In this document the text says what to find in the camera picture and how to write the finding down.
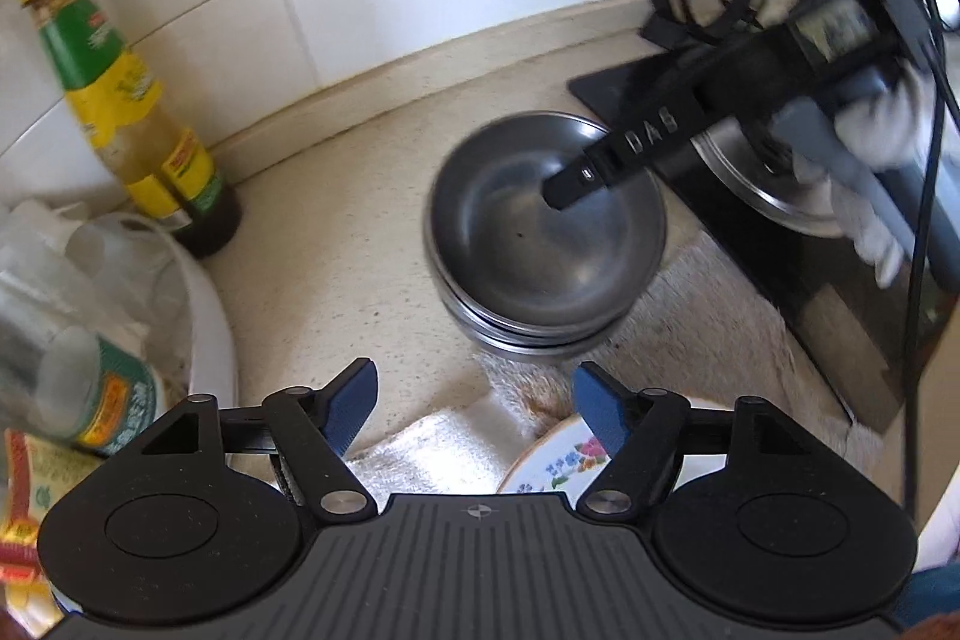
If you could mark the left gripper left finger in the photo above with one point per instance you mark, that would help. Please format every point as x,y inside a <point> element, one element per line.
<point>312,430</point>

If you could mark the small gold-rimmed floral plate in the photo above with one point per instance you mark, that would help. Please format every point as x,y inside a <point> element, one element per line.
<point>566,460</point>

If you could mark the green yellow label oil bottle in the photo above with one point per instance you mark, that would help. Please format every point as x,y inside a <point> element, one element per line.
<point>118,103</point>

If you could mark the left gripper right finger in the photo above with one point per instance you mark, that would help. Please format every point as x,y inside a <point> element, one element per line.
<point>640,431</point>

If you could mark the white gloved right hand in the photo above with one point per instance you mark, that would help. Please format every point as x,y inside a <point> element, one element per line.
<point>882,132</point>

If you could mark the clear plastic bottle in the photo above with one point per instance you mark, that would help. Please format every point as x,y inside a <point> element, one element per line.
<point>89,271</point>

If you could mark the purple label sauce bottle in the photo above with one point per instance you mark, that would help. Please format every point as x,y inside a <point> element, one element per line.
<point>68,384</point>

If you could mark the yellow cap vinegar bottle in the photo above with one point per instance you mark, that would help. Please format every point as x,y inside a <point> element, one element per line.
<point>36,474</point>

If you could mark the black gas stove top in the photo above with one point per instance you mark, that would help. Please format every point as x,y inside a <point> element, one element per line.
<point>739,176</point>

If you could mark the white towel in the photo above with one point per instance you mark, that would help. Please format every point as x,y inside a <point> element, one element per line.
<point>701,331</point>

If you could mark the white round turntable tray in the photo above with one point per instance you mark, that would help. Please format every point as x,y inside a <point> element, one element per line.
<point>211,366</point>

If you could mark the large steel bowl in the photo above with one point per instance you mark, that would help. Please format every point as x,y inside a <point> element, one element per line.
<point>526,348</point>

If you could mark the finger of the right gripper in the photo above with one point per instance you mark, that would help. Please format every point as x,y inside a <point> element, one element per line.
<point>677,107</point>

